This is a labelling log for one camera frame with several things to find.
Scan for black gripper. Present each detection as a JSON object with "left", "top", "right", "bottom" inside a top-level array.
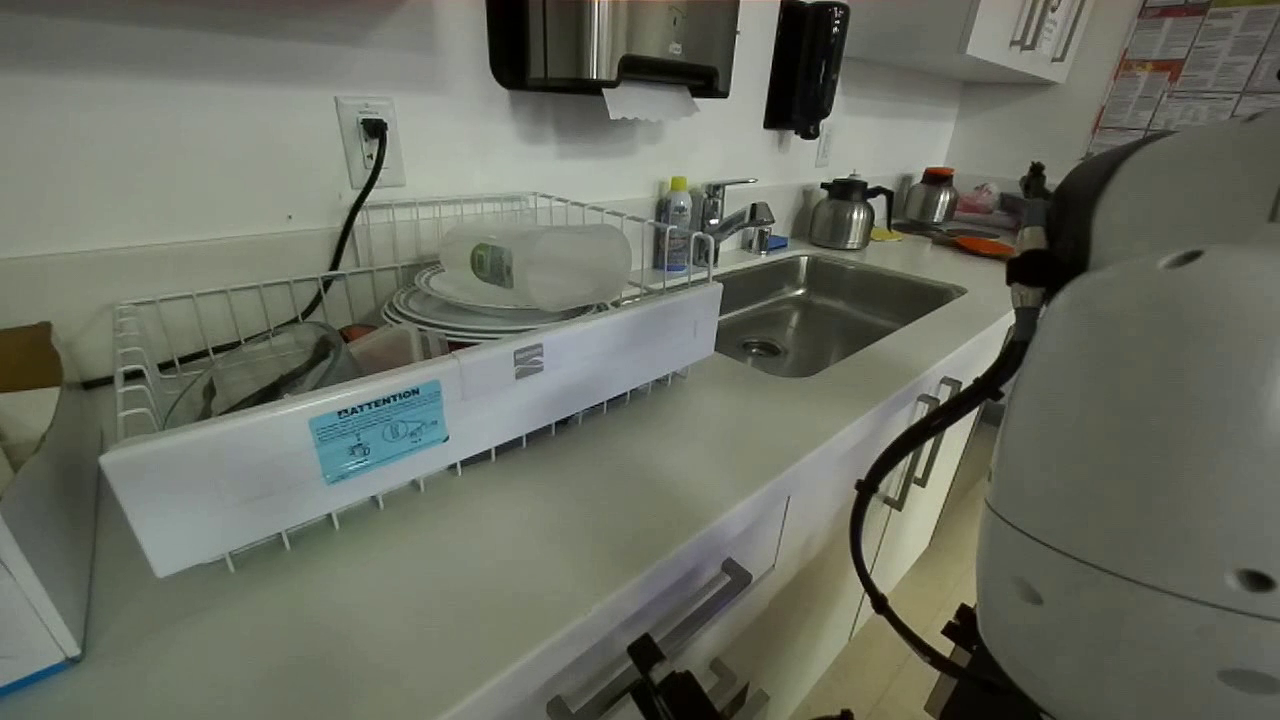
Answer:
[{"left": 626, "top": 633, "right": 753, "bottom": 720}]

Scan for steel handle of countertop drawer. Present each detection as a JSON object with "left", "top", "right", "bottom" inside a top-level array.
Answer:
[{"left": 544, "top": 556, "right": 756, "bottom": 720}]

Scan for white drawer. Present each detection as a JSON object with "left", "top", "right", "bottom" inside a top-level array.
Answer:
[{"left": 664, "top": 570, "right": 805, "bottom": 720}]

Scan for white upper cabinet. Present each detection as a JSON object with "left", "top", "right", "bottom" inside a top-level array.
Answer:
[{"left": 843, "top": 0, "right": 1109, "bottom": 91}]

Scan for white drip tray blue label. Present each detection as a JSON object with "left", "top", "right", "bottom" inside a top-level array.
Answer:
[{"left": 96, "top": 278, "right": 726, "bottom": 583}]

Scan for stainless steel sink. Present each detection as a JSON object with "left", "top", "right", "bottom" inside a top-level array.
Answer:
[{"left": 713, "top": 246, "right": 972, "bottom": 379}]

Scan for white plates in rack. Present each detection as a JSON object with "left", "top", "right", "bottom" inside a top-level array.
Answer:
[{"left": 434, "top": 220, "right": 634, "bottom": 316}]

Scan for beige cup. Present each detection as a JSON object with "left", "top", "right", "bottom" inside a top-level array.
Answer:
[{"left": 334, "top": 321, "right": 433, "bottom": 379}]

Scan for stacked white plates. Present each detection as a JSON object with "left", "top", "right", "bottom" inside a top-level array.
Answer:
[{"left": 378, "top": 264, "right": 563, "bottom": 349}]

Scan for chrome faucet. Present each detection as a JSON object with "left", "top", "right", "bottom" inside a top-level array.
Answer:
[{"left": 688, "top": 176, "right": 781, "bottom": 276}]

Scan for steel kettle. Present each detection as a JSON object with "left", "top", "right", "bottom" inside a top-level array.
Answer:
[{"left": 798, "top": 170, "right": 896, "bottom": 255}]

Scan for steel carafe red lid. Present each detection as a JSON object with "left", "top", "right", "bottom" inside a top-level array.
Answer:
[{"left": 896, "top": 162, "right": 964, "bottom": 233}]

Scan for white paper towel sheet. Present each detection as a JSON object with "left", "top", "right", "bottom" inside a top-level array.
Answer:
[{"left": 597, "top": 76, "right": 701, "bottom": 129}]

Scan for blue and white box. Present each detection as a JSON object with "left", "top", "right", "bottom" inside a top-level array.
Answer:
[{"left": 0, "top": 516, "right": 86, "bottom": 699}]

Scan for black soap dispenser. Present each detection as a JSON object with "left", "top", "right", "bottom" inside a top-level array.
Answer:
[{"left": 759, "top": 0, "right": 851, "bottom": 144}]

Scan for steel paper towel dispenser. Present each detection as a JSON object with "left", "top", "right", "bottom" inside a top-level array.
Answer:
[{"left": 480, "top": 0, "right": 742, "bottom": 104}]

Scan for steel cabinet door handle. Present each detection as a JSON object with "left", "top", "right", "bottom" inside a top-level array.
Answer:
[
  {"left": 876, "top": 391, "right": 942, "bottom": 516},
  {"left": 911, "top": 377, "right": 967, "bottom": 492}
]

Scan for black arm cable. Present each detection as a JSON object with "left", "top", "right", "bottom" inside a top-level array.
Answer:
[{"left": 847, "top": 245, "right": 1073, "bottom": 690}]

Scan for black power cable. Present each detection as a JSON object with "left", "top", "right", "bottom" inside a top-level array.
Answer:
[{"left": 75, "top": 117, "right": 396, "bottom": 391}]

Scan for orange handled tool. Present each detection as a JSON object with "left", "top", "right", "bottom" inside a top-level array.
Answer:
[{"left": 934, "top": 226, "right": 1020, "bottom": 264}]

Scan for white wall outlet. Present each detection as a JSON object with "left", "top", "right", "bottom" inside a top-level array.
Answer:
[{"left": 331, "top": 91, "right": 409, "bottom": 190}]

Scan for white wire dish rack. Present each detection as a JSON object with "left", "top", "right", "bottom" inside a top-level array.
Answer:
[{"left": 103, "top": 190, "right": 696, "bottom": 574}]

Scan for steel upper cabinet handle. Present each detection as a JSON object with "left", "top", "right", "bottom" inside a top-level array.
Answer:
[
  {"left": 1042, "top": 0, "right": 1091, "bottom": 68},
  {"left": 1007, "top": 0, "right": 1059, "bottom": 57}
]

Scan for red white wall poster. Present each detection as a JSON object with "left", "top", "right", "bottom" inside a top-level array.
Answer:
[{"left": 1082, "top": 0, "right": 1280, "bottom": 153}]

